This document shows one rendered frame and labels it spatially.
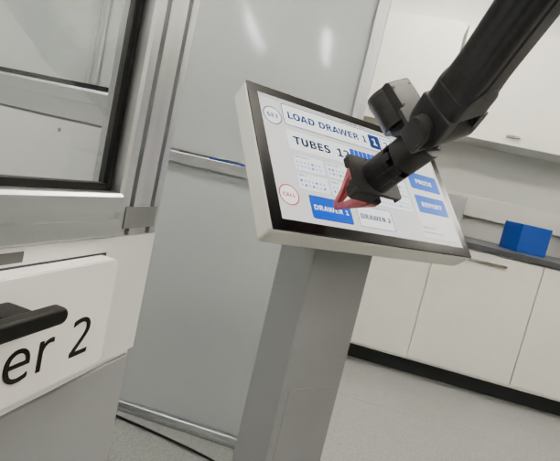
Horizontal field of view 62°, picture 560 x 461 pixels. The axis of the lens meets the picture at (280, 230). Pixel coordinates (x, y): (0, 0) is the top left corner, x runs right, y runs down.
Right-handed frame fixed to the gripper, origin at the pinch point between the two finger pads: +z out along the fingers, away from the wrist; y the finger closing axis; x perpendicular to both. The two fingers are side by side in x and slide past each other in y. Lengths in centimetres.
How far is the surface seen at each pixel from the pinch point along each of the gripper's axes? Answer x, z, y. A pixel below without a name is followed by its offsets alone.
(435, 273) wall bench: -45, 108, -188
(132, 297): 17.8, 2.2, 35.6
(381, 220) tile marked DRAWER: 0.5, 1.6, -12.3
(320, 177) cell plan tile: -6.4, 2.0, 0.6
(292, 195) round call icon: -1.3, 2.1, 8.1
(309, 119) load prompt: -20.3, 2.3, -0.4
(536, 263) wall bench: -37, 66, -225
